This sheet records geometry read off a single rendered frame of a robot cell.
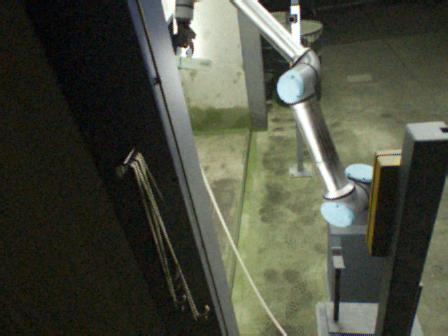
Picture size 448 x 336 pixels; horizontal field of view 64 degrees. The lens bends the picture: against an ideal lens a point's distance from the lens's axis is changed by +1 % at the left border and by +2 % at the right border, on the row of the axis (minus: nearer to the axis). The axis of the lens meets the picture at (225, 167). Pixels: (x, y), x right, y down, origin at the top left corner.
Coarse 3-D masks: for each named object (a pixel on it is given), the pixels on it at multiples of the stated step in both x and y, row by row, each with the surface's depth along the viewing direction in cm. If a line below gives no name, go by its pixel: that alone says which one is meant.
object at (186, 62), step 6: (180, 60) 156; (186, 60) 157; (192, 60) 158; (198, 60) 160; (204, 60) 161; (210, 60) 163; (180, 66) 158; (186, 66) 158; (192, 66) 159; (198, 66) 160; (204, 66) 161; (210, 66) 163
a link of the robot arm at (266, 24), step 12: (228, 0) 158; (240, 0) 154; (252, 0) 153; (240, 12) 157; (252, 12) 153; (264, 12) 153; (252, 24) 157; (264, 24) 152; (276, 24) 152; (264, 36) 156; (276, 36) 151; (288, 36) 151; (276, 48) 155; (288, 48) 151; (300, 48) 150; (288, 60) 154; (300, 60) 148; (312, 60) 147
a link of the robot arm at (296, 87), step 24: (288, 72) 141; (312, 72) 143; (288, 96) 143; (312, 96) 142; (312, 120) 145; (312, 144) 149; (336, 168) 152; (336, 192) 155; (360, 192) 160; (336, 216) 158
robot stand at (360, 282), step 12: (336, 228) 177; (348, 228) 175; (360, 228) 174; (336, 240) 180; (348, 240) 177; (360, 240) 176; (348, 252) 182; (360, 252) 181; (348, 264) 187; (360, 264) 186; (372, 264) 185; (348, 276) 193; (360, 276) 191; (372, 276) 190; (348, 288) 198; (360, 288) 197; (372, 288) 196; (348, 300) 204; (360, 300) 203; (372, 300) 202
